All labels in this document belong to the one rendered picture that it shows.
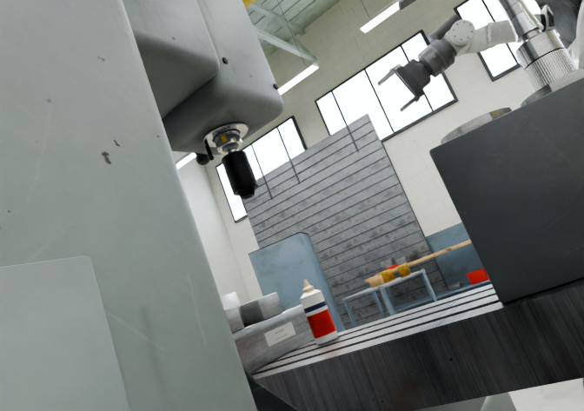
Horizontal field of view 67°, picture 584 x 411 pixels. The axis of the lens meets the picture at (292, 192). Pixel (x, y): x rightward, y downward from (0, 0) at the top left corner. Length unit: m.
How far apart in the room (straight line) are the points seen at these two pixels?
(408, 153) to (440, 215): 1.29
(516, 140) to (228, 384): 0.39
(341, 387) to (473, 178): 0.30
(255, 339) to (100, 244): 0.56
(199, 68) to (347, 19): 9.02
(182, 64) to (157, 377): 0.47
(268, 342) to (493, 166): 0.49
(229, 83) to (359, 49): 8.64
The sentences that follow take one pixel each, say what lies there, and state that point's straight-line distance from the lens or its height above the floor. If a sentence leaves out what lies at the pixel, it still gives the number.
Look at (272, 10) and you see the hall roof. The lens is 9.20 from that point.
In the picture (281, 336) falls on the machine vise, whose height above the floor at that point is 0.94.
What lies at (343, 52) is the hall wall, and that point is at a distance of 9.48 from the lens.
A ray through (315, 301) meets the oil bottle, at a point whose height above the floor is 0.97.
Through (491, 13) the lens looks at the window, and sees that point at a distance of 8.63.
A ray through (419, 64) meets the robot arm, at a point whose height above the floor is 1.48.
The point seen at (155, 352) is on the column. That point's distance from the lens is 0.28.
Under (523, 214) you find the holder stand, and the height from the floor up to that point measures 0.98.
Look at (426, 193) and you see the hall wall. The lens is 8.46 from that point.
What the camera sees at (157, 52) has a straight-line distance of 0.63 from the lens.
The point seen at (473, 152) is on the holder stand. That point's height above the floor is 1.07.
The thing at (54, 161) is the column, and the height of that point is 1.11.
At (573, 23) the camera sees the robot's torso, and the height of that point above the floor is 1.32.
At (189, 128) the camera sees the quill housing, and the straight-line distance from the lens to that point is 0.77.
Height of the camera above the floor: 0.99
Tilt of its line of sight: 13 degrees up
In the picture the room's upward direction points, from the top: 21 degrees counter-clockwise
